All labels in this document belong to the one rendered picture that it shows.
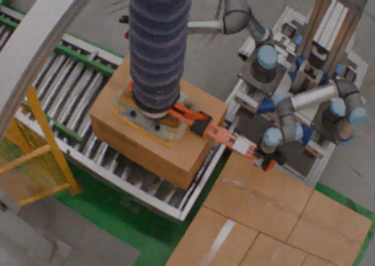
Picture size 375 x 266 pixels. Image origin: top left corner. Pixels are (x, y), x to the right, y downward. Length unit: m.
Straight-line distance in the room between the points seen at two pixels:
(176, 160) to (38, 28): 2.01
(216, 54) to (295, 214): 1.47
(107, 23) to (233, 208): 1.83
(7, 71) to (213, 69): 3.41
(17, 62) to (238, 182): 2.65
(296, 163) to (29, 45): 3.13
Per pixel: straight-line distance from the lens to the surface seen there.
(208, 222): 3.66
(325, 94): 2.83
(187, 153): 3.18
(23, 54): 1.25
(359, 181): 4.52
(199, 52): 4.59
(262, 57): 3.22
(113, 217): 4.21
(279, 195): 3.74
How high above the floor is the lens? 4.13
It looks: 72 degrees down
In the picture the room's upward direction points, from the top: 8 degrees clockwise
